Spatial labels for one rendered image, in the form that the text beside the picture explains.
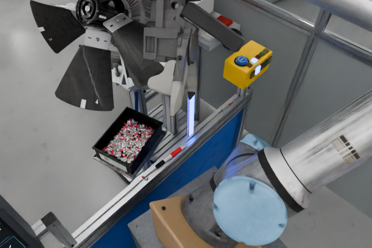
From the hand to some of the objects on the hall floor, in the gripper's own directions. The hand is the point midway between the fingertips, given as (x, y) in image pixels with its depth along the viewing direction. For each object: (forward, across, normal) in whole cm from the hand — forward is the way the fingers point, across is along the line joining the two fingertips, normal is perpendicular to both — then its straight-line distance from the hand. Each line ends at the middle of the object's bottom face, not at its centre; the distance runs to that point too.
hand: (185, 108), depth 57 cm
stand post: (+57, -151, -38) cm, 166 cm away
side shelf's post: (+48, -165, -24) cm, 174 cm away
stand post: (+68, -135, -50) cm, 160 cm away
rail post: (+76, -132, +4) cm, 152 cm away
